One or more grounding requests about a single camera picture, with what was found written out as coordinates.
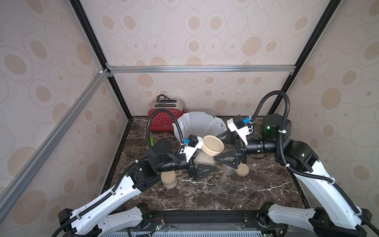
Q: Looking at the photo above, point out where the beige jar lid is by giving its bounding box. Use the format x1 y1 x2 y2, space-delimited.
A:
235 164 249 177
201 135 225 157

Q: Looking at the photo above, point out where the glass rice jar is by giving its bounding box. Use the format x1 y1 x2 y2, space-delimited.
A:
221 164 236 176
193 152 216 167
161 171 177 190

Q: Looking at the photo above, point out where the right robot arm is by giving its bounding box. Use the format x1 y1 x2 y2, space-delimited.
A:
214 90 379 237

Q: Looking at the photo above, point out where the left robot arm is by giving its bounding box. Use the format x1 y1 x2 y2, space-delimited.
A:
53 108 224 237

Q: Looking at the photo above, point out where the white plastic bin liner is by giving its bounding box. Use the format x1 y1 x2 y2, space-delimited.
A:
177 112 228 138

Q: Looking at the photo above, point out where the red polka dot toaster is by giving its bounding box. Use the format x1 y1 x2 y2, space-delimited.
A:
148 94 186 131

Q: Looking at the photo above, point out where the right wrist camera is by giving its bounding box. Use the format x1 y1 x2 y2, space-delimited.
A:
227 115 254 146

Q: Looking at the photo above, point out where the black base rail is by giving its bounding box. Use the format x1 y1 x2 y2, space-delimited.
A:
73 209 326 237

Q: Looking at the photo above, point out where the horizontal aluminium rail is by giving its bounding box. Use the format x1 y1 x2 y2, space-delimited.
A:
109 65 296 74

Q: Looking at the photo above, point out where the left side aluminium rail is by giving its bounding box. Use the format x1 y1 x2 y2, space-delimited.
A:
1 69 110 221

